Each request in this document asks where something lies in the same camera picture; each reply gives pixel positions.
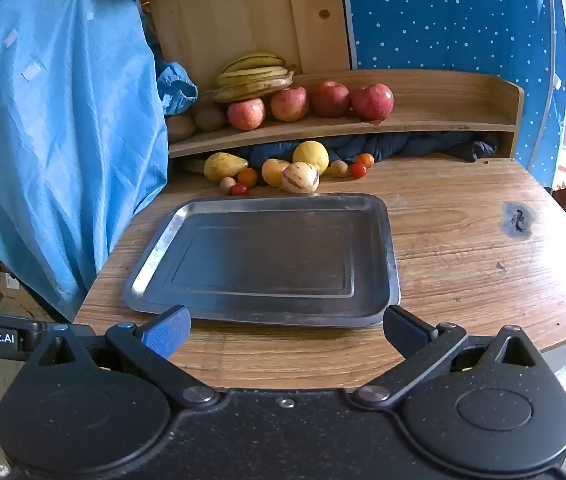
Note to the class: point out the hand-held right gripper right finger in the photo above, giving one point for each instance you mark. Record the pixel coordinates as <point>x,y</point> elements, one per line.
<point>403,327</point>

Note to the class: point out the red cherry tomato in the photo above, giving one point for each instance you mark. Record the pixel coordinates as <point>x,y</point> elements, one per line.
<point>359,171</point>
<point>239,190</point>

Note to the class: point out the red apple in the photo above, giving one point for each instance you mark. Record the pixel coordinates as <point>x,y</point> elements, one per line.
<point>373,102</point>
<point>246,114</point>
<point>330,99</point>
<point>289,104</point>

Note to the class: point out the orange persimmon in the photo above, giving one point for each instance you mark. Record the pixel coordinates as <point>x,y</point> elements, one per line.
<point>273,172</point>

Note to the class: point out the browned yellow banana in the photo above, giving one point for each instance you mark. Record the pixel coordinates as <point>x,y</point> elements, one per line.
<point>248,92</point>

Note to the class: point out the metal tray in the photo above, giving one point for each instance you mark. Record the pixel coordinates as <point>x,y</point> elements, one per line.
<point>263,260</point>

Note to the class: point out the blue dotted curtain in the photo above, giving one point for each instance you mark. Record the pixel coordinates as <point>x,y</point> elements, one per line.
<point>453,15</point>

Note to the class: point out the crumpled blue elastic sleeve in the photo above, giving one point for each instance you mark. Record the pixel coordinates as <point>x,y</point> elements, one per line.
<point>178,90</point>

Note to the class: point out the yellow mango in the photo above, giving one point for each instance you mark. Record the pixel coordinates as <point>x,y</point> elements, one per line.
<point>224,166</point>

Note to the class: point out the curved wooden shelf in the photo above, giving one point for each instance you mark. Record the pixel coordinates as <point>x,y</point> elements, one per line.
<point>438,105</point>

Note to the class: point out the dark blue cloth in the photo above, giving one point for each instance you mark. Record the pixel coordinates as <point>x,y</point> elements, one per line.
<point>403,145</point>

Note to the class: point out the brown kiwi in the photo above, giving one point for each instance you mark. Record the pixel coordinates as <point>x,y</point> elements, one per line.
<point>179,129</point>
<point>209,117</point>

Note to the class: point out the striped pepino melon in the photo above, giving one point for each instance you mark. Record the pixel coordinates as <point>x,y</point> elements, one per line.
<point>300,178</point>

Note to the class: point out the small brown round fruit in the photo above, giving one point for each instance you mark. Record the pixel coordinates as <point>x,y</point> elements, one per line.
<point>227,185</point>
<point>339,169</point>

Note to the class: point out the light blue garment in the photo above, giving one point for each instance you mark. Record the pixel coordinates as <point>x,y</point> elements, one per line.
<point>63,135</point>

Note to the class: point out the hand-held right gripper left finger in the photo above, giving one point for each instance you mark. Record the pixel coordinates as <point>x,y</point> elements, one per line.
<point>165,332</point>

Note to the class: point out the small tangerine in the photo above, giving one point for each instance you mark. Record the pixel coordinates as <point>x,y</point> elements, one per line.
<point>364,159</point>
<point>248,176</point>

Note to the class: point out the large yellow lemon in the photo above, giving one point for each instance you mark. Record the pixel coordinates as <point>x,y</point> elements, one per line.
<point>311,155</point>

